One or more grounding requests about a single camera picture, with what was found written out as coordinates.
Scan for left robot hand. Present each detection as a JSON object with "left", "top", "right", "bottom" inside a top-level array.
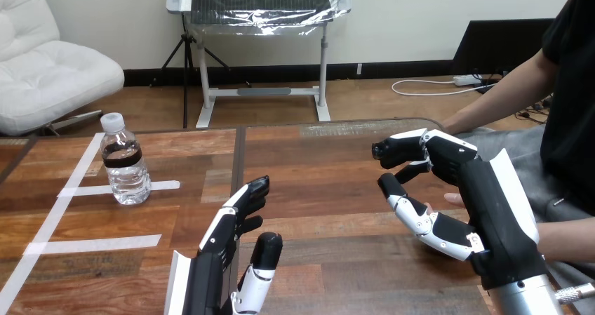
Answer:
[{"left": 163, "top": 175, "right": 283, "bottom": 315}]

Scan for person's hand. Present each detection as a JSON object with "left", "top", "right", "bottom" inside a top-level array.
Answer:
[{"left": 422, "top": 192, "right": 467, "bottom": 215}]

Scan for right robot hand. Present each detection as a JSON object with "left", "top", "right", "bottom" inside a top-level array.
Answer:
[{"left": 371, "top": 128, "right": 549, "bottom": 290}]

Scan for person's forearm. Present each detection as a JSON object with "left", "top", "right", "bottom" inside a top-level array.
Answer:
[
  {"left": 535, "top": 219, "right": 595, "bottom": 264},
  {"left": 440, "top": 69, "right": 531, "bottom": 135}
]

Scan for person's body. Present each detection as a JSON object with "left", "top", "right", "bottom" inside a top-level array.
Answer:
[{"left": 457, "top": 0, "right": 595, "bottom": 304}]

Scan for clear water bottle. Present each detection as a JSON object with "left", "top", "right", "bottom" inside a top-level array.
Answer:
[{"left": 100, "top": 112, "right": 152, "bottom": 206}]

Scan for white power strip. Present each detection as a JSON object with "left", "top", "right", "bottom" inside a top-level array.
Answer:
[{"left": 453, "top": 74, "right": 483, "bottom": 87}]

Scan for dark screen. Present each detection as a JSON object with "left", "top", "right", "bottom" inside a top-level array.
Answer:
[{"left": 450, "top": 18, "right": 556, "bottom": 76}]

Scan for white desk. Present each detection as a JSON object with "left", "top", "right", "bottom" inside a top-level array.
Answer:
[{"left": 166, "top": 0, "right": 332, "bottom": 129}]

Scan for black tripod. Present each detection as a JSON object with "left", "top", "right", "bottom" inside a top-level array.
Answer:
[{"left": 148, "top": 15, "right": 231, "bottom": 129}]

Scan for white cushioned chair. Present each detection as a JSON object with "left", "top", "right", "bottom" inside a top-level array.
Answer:
[{"left": 0, "top": 0, "right": 126, "bottom": 138}]

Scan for foil sheet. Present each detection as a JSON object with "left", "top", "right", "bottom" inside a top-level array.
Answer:
[{"left": 189, "top": 0, "right": 353, "bottom": 38}]

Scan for white power cable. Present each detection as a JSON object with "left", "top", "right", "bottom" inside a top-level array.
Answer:
[{"left": 391, "top": 78, "right": 496, "bottom": 98}]

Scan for tangle of cables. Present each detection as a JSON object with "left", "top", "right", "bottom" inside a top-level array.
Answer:
[{"left": 474, "top": 70, "right": 554, "bottom": 126}]

